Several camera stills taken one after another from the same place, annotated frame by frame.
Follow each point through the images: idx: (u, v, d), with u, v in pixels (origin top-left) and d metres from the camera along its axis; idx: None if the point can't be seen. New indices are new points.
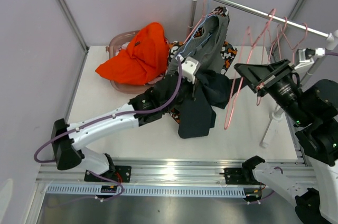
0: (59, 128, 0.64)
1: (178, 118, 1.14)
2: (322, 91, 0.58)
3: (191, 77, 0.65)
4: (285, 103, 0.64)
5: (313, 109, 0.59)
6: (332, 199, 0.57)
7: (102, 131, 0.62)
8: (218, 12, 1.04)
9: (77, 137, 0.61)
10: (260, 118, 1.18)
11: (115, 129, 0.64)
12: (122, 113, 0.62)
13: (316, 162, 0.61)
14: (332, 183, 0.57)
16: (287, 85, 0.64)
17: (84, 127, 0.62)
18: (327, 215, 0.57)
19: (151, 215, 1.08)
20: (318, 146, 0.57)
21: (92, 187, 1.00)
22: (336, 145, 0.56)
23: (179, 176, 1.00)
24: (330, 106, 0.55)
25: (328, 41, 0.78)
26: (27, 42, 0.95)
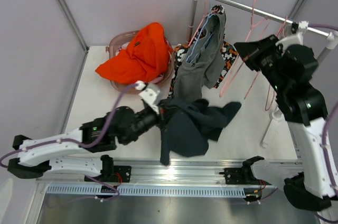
0: (16, 143, 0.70)
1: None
2: (292, 50, 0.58)
3: (152, 106, 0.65)
4: (266, 72, 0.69)
5: (285, 72, 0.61)
6: (312, 171, 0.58)
7: (46, 155, 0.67)
8: (216, 11, 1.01)
9: (23, 158, 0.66)
10: (261, 118, 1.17)
11: (62, 153, 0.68)
12: (66, 140, 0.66)
13: (294, 128, 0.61)
14: (310, 148, 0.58)
16: (269, 56, 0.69)
17: (31, 148, 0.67)
18: (311, 188, 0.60)
19: (151, 215, 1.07)
20: (294, 108, 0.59)
21: (92, 187, 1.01)
22: (310, 105, 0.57)
23: (179, 176, 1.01)
24: (298, 63, 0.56)
25: (328, 40, 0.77)
26: (27, 42, 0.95)
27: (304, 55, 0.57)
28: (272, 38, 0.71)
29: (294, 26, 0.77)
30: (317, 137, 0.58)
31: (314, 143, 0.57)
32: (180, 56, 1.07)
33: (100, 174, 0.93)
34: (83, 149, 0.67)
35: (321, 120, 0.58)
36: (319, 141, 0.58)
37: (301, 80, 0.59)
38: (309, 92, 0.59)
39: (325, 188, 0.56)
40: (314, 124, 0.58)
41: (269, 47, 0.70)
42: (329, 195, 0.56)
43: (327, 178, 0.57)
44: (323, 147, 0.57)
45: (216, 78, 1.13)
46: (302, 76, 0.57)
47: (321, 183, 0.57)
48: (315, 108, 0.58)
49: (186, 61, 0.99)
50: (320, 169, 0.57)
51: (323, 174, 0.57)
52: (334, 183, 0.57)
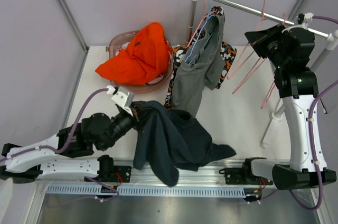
0: (4, 151, 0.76)
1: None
2: (294, 30, 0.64)
3: (126, 108, 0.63)
4: (271, 55, 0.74)
5: (285, 50, 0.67)
6: (297, 149, 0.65)
7: (29, 161, 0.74)
8: (215, 12, 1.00)
9: (9, 165, 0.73)
10: (261, 118, 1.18)
11: (42, 159, 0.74)
12: (44, 148, 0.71)
13: (285, 100, 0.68)
14: (297, 121, 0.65)
16: (275, 41, 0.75)
17: (15, 156, 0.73)
18: (294, 162, 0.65)
19: (150, 215, 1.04)
20: (286, 82, 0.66)
21: (92, 187, 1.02)
22: (301, 81, 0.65)
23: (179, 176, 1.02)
24: (296, 40, 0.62)
25: (328, 41, 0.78)
26: (27, 42, 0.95)
27: (306, 35, 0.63)
28: (279, 25, 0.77)
29: (300, 16, 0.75)
30: (304, 110, 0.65)
31: (300, 116, 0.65)
32: (179, 57, 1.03)
33: (100, 174, 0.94)
34: (60, 155, 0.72)
35: (310, 97, 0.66)
36: (306, 115, 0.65)
37: (298, 58, 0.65)
38: (304, 73, 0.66)
39: (305, 161, 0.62)
40: (302, 98, 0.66)
41: (275, 33, 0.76)
42: (309, 169, 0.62)
43: (309, 153, 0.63)
44: (308, 120, 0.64)
45: (217, 78, 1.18)
46: (299, 53, 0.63)
47: (303, 156, 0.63)
48: (305, 85, 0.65)
49: (185, 61, 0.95)
50: (303, 143, 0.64)
51: (306, 148, 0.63)
52: (315, 158, 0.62)
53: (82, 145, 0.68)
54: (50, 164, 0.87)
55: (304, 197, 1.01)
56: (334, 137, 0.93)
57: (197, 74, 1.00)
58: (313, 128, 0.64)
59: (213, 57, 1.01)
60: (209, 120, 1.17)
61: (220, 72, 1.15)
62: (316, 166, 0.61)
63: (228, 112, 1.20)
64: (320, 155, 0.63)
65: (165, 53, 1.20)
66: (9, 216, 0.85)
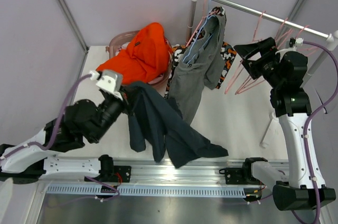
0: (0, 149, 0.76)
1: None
2: (289, 54, 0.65)
3: (115, 93, 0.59)
4: (268, 75, 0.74)
5: (281, 72, 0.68)
6: (294, 167, 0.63)
7: (21, 159, 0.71)
8: (216, 12, 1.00)
9: (4, 165, 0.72)
10: (261, 118, 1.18)
11: (33, 156, 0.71)
12: (31, 144, 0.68)
13: (281, 119, 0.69)
14: (293, 137, 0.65)
16: (269, 62, 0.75)
17: (8, 156, 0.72)
18: (292, 180, 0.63)
19: (151, 215, 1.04)
20: (281, 102, 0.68)
21: (92, 187, 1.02)
22: (294, 99, 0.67)
23: (179, 176, 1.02)
24: (290, 64, 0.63)
25: (328, 41, 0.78)
26: (27, 42, 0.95)
27: (299, 59, 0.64)
28: (273, 47, 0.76)
29: (292, 40, 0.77)
30: (299, 128, 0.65)
31: (296, 132, 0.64)
32: (177, 57, 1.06)
33: (101, 174, 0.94)
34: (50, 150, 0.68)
35: (303, 114, 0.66)
36: (301, 132, 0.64)
37: (293, 81, 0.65)
38: (299, 94, 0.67)
39: (303, 179, 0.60)
40: (296, 115, 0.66)
41: (269, 54, 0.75)
42: (307, 186, 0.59)
43: (307, 169, 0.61)
44: (303, 137, 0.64)
45: (217, 78, 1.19)
46: (293, 75, 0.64)
47: (300, 172, 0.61)
48: (298, 106, 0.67)
49: (182, 61, 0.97)
50: (300, 160, 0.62)
51: (302, 164, 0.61)
52: (312, 174, 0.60)
53: (68, 137, 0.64)
54: (54, 163, 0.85)
55: None
56: (334, 137, 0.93)
57: (196, 74, 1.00)
58: (308, 145, 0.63)
59: (212, 57, 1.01)
60: (209, 120, 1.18)
61: (219, 72, 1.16)
62: (314, 183, 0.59)
63: (228, 111, 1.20)
64: (318, 172, 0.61)
65: (165, 52, 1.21)
66: (9, 216, 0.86)
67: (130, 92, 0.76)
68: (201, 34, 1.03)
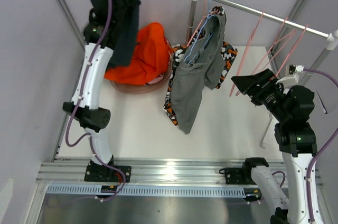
0: (69, 109, 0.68)
1: (175, 119, 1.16)
2: (296, 90, 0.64)
3: None
4: (271, 108, 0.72)
5: (286, 106, 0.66)
6: (294, 207, 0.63)
7: (96, 81, 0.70)
8: (216, 12, 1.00)
9: (87, 101, 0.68)
10: (261, 118, 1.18)
11: (101, 72, 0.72)
12: (93, 56, 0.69)
13: (284, 154, 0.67)
14: (295, 178, 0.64)
16: (272, 94, 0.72)
17: (83, 91, 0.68)
18: (291, 218, 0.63)
19: (151, 216, 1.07)
20: (285, 138, 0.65)
21: (92, 187, 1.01)
22: (301, 138, 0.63)
23: (179, 176, 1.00)
24: (297, 101, 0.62)
25: (328, 41, 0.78)
26: (27, 42, 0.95)
27: (307, 96, 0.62)
28: (272, 77, 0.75)
29: (291, 68, 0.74)
30: (302, 169, 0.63)
31: (299, 174, 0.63)
32: (178, 57, 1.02)
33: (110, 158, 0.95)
34: (110, 49, 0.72)
35: (308, 155, 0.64)
36: (304, 173, 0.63)
37: (299, 117, 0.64)
38: (305, 130, 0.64)
39: (303, 221, 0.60)
40: (300, 155, 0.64)
41: (269, 86, 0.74)
42: None
43: (307, 212, 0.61)
44: (307, 179, 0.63)
45: (216, 78, 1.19)
46: (300, 113, 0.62)
47: (300, 214, 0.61)
48: (305, 144, 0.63)
49: (184, 61, 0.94)
50: (301, 201, 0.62)
51: (303, 206, 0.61)
52: (312, 217, 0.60)
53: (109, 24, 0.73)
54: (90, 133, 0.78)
55: None
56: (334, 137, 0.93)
57: (197, 74, 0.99)
58: (310, 188, 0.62)
59: (212, 57, 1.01)
60: (208, 121, 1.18)
61: (219, 72, 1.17)
62: None
63: (227, 113, 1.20)
64: (318, 214, 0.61)
65: (165, 57, 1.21)
66: (11, 215, 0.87)
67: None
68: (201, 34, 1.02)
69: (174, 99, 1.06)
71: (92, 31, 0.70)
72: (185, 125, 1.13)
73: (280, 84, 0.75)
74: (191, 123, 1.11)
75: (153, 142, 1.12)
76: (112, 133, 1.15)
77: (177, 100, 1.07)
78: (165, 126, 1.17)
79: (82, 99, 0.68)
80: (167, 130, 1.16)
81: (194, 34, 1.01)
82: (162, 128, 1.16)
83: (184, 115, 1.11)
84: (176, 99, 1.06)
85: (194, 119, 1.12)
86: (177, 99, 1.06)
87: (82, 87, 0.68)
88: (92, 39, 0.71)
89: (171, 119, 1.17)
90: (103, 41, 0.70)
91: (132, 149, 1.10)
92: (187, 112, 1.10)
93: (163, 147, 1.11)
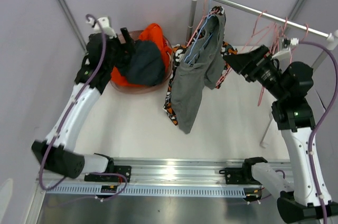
0: (40, 149, 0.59)
1: (175, 119, 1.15)
2: (295, 67, 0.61)
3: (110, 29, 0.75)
4: (266, 85, 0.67)
5: (284, 84, 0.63)
6: (299, 182, 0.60)
7: (76, 121, 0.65)
8: (216, 12, 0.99)
9: (63, 140, 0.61)
10: (260, 119, 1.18)
11: (83, 112, 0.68)
12: (79, 94, 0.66)
13: (284, 133, 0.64)
14: (297, 154, 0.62)
16: (268, 71, 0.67)
17: (60, 129, 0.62)
18: (298, 197, 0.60)
19: (151, 216, 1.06)
20: (283, 115, 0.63)
21: (92, 187, 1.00)
22: (298, 113, 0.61)
23: (179, 176, 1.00)
24: (296, 79, 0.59)
25: (328, 41, 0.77)
26: (27, 42, 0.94)
27: (304, 74, 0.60)
28: (267, 54, 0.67)
29: (285, 42, 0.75)
30: (303, 143, 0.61)
31: (300, 149, 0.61)
32: (178, 57, 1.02)
33: (106, 165, 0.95)
34: (96, 91, 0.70)
35: (308, 129, 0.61)
36: (306, 148, 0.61)
37: (297, 93, 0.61)
38: (302, 106, 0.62)
39: (310, 196, 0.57)
40: (300, 130, 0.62)
41: (264, 62, 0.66)
42: (315, 203, 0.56)
43: (313, 186, 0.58)
44: (308, 154, 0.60)
45: (217, 78, 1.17)
46: (299, 90, 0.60)
47: (307, 189, 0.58)
48: (302, 120, 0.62)
49: (184, 61, 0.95)
50: (305, 176, 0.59)
51: (308, 180, 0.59)
52: (319, 191, 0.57)
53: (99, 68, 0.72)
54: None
55: None
56: (334, 137, 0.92)
57: (197, 74, 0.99)
58: (314, 161, 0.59)
59: (213, 57, 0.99)
60: (208, 121, 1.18)
61: (220, 74, 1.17)
62: (321, 201, 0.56)
63: (228, 112, 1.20)
64: (324, 188, 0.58)
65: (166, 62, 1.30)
66: (10, 215, 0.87)
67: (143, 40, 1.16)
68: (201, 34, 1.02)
69: (175, 93, 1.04)
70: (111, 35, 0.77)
71: (83, 74, 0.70)
72: (186, 125, 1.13)
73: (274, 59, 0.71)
74: (191, 123, 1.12)
75: (153, 142, 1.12)
76: (113, 132, 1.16)
77: (176, 96, 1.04)
78: (165, 126, 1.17)
79: (58, 137, 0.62)
80: (166, 130, 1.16)
81: (194, 35, 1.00)
82: (162, 128, 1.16)
83: (183, 115, 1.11)
84: (175, 94, 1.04)
85: (193, 119, 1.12)
86: (176, 96, 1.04)
87: (60, 126, 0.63)
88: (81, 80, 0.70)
89: (171, 119, 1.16)
90: (92, 82, 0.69)
91: (132, 149, 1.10)
92: (187, 110, 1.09)
93: (163, 148, 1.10)
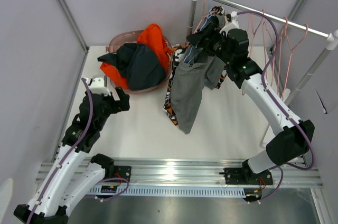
0: (22, 214, 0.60)
1: (175, 119, 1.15)
2: (232, 33, 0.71)
3: (105, 89, 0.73)
4: (218, 55, 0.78)
5: (228, 49, 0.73)
6: (271, 118, 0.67)
7: (60, 186, 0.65)
8: (216, 12, 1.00)
9: (44, 207, 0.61)
10: (260, 119, 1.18)
11: (68, 175, 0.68)
12: (65, 157, 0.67)
13: (244, 87, 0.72)
14: (259, 95, 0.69)
16: (218, 42, 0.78)
17: (43, 194, 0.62)
18: (275, 130, 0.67)
19: (150, 216, 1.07)
20: (237, 74, 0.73)
21: (92, 188, 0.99)
22: (245, 67, 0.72)
23: (179, 176, 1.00)
24: (235, 41, 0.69)
25: (328, 41, 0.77)
26: (27, 43, 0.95)
27: (240, 35, 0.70)
28: (215, 28, 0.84)
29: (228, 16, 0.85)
30: (259, 85, 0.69)
31: (259, 90, 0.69)
32: (178, 56, 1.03)
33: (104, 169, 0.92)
34: (82, 154, 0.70)
35: (259, 74, 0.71)
36: (262, 87, 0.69)
37: (240, 54, 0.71)
38: (249, 63, 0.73)
39: (282, 121, 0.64)
40: (253, 77, 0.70)
41: (215, 35, 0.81)
42: (288, 125, 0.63)
43: (281, 113, 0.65)
44: (266, 90, 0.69)
45: (216, 78, 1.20)
46: (241, 50, 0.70)
47: (277, 118, 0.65)
48: (252, 73, 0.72)
49: (184, 61, 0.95)
50: (272, 108, 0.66)
51: (276, 110, 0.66)
52: (287, 114, 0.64)
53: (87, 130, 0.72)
54: (64, 195, 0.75)
55: (304, 197, 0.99)
56: (333, 137, 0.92)
57: (197, 74, 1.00)
58: (272, 93, 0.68)
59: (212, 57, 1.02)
60: (208, 121, 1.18)
61: (219, 74, 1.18)
62: (292, 120, 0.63)
63: (229, 112, 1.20)
64: (290, 111, 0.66)
65: (166, 64, 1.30)
66: (10, 215, 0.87)
67: (132, 45, 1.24)
68: None
69: (175, 90, 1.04)
70: (106, 93, 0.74)
71: (71, 134, 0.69)
72: (185, 125, 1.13)
73: (223, 32, 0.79)
74: (191, 123, 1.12)
75: (153, 142, 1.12)
76: (112, 132, 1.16)
77: (175, 93, 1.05)
78: (165, 126, 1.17)
79: (39, 204, 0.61)
80: (166, 129, 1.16)
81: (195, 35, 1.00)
82: (162, 129, 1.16)
83: (184, 114, 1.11)
84: (175, 92, 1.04)
85: (193, 119, 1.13)
86: (175, 94, 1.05)
87: (43, 192, 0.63)
88: (69, 140, 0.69)
89: (171, 119, 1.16)
90: (79, 146, 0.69)
91: (132, 149, 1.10)
92: (187, 110, 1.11)
93: (163, 148, 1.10)
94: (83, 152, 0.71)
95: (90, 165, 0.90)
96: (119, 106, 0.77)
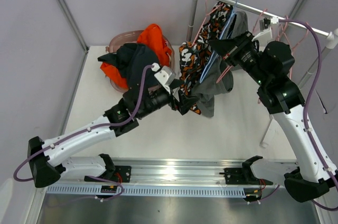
0: (36, 146, 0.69)
1: (196, 108, 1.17)
2: (272, 48, 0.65)
3: (166, 86, 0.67)
4: (247, 68, 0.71)
5: (265, 66, 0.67)
6: (306, 161, 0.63)
7: (75, 146, 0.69)
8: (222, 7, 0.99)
9: (53, 154, 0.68)
10: (260, 120, 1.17)
11: (90, 142, 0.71)
12: (96, 126, 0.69)
13: (278, 117, 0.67)
14: (298, 135, 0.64)
16: (248, 53, 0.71)
17: (59, 143, 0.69)
18: (305, 173, 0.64)
19: (150, 215, 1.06)
20: (273, 99, 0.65)
21: (92, 187, 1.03)
22: (286, 94, 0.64)
23: (179, 176, 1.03)
24: (278, 61, 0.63)
25: (328, 39, 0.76)
26: (27, 43, 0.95)
27: (283, 52, 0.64)
28: (247, 34, 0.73)
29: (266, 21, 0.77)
30: (299, 122, 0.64)
31: (298, 129, 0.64)
32: (185, 57, 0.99)
33: (103, 173, 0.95)
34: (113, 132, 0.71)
35: (300, 106, 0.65)
36: (302, 126, 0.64)
37: (280, 74, 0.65)
38: (287, 84, 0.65)
39: (318, 172, 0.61)
40: (293, 110, 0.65)
41: (246, 43, 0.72)
42: (324, 178, 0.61)
43: (319, 161, 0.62)
44: (307, 131, 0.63)
45: None
46: (281, 71, 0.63)
47: (314, 167, 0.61)
48: (292, 97, 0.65)
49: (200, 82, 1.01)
50: (310, 155, 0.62)
51: (314, 158, 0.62)
52: (326, 165, 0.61)
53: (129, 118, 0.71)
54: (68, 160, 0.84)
55: None
56: (334, 136, 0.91)
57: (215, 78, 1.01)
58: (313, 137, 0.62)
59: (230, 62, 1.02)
60: (208, 120, 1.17)
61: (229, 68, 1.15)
62: (329, 173, 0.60)
63: (230, 112, 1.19)
64: (328, 160, 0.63)
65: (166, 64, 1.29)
66: (10, 215, 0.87)
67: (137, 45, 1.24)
68: (206, 29, 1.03)
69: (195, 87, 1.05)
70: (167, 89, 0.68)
71: (115, 112, 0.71)
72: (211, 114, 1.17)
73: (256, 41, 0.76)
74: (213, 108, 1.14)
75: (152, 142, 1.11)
76: None
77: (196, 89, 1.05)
78: (164, 126, 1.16)
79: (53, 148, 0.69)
80: (166, 129, 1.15)
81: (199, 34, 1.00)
82: (163, 128, 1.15)
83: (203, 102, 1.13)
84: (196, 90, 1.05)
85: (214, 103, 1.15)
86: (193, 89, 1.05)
87: (62, 140, 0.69)
88: (110, 115, 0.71)
89: (194, 108, 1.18)
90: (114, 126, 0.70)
91: (129, 150, 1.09)
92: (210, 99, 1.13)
93: (163, 147, 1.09)
94: (114, 132, 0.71)
95: (97, 157, 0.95)
96: (175, 106, 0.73)
